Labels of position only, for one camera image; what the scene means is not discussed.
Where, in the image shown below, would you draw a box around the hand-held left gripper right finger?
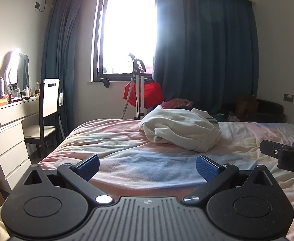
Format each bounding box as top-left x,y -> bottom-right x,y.
182,154 -> 275,204

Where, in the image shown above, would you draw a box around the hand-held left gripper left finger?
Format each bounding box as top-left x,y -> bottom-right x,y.
23,154 -> 113,204

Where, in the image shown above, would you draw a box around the white pants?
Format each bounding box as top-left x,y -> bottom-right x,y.
140,105 -> 222,153

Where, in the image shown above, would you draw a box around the pile of colourful clothes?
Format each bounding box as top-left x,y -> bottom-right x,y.
147,98 -> 228,121

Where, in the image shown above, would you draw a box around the black armchair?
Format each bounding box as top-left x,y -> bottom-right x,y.
221,99 -> 286,123

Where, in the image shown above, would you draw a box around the brown bag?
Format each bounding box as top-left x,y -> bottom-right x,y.
236,96 -> 259,117

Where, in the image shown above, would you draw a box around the bed with pastel sheet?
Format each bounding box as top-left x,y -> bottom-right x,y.
0,119 -> 294,241

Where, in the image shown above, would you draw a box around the white and dark chair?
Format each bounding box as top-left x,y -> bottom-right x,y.
24,79 -> 62,157

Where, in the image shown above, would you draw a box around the white dressing table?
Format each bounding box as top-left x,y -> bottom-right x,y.
0,96 -> 40,192

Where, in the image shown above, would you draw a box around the red bag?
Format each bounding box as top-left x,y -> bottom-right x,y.
123,79 -> 164,108

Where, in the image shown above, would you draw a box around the row of cosmetic bottles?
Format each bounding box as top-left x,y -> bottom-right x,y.
8,81 -> 40,104

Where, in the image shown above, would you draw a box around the garment steamer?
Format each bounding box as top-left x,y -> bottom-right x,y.
120,53 -> 146,120

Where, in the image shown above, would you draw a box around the wavy lit vanity mirror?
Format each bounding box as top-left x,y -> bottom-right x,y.
4,49 -> 30,97

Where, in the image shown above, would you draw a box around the dark framed window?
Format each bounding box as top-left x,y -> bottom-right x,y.
92,0 -> 160,82

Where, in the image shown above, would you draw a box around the wall outlet with plug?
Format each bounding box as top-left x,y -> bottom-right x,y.
35,0 -> 47,13

